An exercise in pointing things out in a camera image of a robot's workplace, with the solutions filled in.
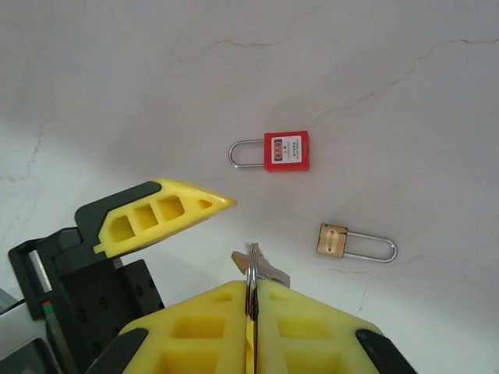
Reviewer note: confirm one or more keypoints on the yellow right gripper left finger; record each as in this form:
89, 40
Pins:
187, 335

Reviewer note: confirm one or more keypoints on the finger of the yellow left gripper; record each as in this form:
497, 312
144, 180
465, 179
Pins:
187, 198

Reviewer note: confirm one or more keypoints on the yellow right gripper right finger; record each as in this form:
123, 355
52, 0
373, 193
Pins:
312, 335

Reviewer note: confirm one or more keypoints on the brass padlock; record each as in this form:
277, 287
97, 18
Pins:
330, 240

